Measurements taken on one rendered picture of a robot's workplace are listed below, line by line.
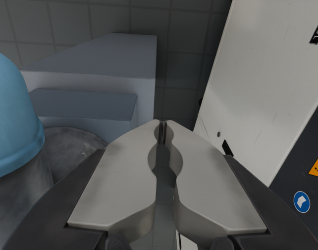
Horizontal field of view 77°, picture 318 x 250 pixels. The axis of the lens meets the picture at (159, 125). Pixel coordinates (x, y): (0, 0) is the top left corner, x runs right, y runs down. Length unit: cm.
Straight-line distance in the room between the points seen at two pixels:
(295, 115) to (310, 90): 6
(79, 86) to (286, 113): 45
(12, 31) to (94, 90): 102
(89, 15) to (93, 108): 91
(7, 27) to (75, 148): 115
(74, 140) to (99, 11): 96
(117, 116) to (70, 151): 7
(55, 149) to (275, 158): 46
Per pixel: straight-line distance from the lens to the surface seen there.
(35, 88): 42
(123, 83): 36
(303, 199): 49
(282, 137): 54
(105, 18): 117
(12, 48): 139
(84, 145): 27
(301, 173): 49
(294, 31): 61
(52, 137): 28
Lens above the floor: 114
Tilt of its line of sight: 61 degrees down
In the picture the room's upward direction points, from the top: 179 degrees clockwise
